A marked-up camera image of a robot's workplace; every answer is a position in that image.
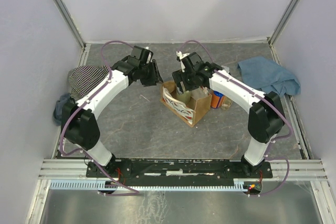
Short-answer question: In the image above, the striped black white cloth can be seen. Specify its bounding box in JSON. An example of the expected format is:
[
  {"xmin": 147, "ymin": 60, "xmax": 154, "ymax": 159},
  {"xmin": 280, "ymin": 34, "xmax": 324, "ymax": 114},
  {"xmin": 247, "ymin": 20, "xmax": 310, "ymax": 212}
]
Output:
[{"xmin": 68, "ymin": 65, "xmax": 109, "ymax": 101}]

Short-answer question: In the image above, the pale green bottle cream cap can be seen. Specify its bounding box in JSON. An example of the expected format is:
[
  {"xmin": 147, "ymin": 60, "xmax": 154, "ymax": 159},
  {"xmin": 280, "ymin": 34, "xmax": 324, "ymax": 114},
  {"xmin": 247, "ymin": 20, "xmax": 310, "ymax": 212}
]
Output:
[{"xmin": 176, "ymin": 89, "xmax": 192, "ymax": 104}]

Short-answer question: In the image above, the light blue cable duct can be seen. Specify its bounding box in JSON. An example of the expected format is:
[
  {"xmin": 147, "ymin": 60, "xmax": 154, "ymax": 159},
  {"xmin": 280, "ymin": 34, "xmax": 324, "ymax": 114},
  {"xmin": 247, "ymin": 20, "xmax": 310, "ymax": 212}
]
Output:
[{"xmin": 49, "ymin": 179, "xmax": 250, "ymax": 190}]

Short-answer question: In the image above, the left aluminium corner post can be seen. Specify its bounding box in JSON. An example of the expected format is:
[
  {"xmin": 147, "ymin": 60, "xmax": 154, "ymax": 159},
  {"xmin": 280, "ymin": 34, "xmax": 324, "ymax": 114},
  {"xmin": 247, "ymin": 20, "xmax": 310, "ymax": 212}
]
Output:
[{"xmin": 53, "ymin": 0, "xmax": 86, "ymax": 48}]

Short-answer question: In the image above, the right aluminium corner post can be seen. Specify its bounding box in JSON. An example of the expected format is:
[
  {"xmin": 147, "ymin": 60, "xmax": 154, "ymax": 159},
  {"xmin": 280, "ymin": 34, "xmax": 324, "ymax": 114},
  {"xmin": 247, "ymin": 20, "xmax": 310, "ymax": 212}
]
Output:
[{"xmin": 267, "ymin": 0, "xmax": 316, "ymax": 45}]

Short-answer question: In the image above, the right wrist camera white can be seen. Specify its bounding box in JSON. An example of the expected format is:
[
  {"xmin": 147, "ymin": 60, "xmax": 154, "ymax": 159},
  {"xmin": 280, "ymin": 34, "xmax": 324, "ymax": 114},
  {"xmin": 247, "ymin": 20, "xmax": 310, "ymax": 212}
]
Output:
[{"xmin": 176, "ymin": 51, "xmax": 189, "ymax": 72}]

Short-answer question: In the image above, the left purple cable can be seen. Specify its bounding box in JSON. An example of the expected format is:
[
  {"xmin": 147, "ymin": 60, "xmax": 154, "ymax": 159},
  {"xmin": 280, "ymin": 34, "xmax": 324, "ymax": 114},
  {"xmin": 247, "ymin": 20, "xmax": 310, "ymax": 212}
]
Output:
[{"xmin": 59, "ymin": 40, "xmax": 140, "ymax": 197}]

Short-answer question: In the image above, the aluminium corner post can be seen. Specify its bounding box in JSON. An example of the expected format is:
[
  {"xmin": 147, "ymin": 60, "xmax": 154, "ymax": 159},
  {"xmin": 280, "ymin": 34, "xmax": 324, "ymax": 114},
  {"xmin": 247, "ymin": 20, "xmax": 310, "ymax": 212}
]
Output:
[
  {"xmin": 267, "ymin": 0, "xmax": 316, "ymax": 45},
  {"xmin": 53, "ymin": 0, "xmax": 86, "ymax": 48}
]

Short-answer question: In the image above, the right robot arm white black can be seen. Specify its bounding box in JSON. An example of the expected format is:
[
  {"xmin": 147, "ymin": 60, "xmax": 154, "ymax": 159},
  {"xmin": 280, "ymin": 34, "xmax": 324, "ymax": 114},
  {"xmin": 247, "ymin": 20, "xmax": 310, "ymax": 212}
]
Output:
[{"xmin": 172, "ymin": 51, "xmax": 285, "ymax": 175}]

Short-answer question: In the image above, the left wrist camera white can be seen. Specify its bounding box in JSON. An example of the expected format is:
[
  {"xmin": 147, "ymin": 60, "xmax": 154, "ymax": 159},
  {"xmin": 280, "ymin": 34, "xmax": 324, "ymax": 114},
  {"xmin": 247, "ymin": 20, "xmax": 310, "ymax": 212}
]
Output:
[{"xmin": 145, "ymin": 46, "xmax": 153, "ymax": 63}]

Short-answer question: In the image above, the dark blue cloth left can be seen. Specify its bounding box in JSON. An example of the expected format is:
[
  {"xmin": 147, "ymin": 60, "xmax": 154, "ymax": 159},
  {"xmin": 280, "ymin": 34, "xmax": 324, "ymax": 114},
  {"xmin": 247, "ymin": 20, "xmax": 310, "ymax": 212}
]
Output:
[{"xmin": 52, "ymin": 93, "xmax": 70, "ymax": 126}]

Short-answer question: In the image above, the aluminium frame rail front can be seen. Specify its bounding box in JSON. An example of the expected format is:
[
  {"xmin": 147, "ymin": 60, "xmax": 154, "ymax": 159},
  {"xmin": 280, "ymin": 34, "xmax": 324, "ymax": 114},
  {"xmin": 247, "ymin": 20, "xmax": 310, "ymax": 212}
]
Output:
[{"xmin": 39, "ymin": 159, "xmax": 328, "ymax": 181}]

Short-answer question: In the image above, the blue pump bottle front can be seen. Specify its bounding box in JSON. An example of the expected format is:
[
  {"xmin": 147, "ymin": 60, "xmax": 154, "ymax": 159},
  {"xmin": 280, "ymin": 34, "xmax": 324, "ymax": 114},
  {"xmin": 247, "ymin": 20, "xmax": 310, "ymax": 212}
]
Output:
[{"xmin": 211, "ymin": 91, "xmax": 225, "ymax": 109}]

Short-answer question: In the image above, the blue cloth right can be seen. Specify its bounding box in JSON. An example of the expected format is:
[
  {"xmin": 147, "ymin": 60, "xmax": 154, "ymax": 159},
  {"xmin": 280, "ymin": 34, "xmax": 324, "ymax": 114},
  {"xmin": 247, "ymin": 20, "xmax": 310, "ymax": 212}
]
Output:
[{"xmin": 237, "ymin": 56, "xmax": 301, "ymax": 97}]

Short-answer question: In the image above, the clear amber liquid bottle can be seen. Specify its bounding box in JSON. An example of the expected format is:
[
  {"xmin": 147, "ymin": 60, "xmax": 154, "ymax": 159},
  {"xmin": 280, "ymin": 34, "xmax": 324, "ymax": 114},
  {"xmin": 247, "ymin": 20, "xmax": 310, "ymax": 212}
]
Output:
[{"xmin": 221, "ymin": 97, "xmax": 232, "ymax": 110}]

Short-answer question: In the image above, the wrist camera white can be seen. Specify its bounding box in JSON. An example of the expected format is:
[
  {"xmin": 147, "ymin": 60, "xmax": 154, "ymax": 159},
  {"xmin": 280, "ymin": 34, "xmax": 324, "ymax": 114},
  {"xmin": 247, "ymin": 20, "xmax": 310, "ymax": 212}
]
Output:
[
  {"xmin": 176, "ymin": 51, "xmax": 189, "ymax": 72},
  {"xmin": 145, "ymin": 46, "xmax": 153, "ymax": 63}
]

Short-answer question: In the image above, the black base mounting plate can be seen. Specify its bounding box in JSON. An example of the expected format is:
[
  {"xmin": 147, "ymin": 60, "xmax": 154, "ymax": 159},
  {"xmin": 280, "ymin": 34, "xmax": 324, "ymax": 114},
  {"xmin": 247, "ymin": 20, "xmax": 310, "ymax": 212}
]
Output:
[{"xmin": 86, "ymin": 157, "xmax": 274, "ymax": 187}]

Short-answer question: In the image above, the orange pump bottle blue top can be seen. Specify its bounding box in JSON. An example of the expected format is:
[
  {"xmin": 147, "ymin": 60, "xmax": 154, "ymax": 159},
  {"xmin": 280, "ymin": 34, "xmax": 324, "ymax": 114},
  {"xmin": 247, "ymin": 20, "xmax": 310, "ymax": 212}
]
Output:
[{"xmin": 222, "ymin": 66, "xmax": 230, "ymax": 74}]

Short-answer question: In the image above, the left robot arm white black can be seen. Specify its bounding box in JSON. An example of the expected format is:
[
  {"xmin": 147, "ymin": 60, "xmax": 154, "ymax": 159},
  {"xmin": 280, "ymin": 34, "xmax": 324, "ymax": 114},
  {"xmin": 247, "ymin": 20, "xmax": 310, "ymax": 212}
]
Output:
[{"xmin": 59, "ymin": 46, "xmax": 163, "ymax": 166}]

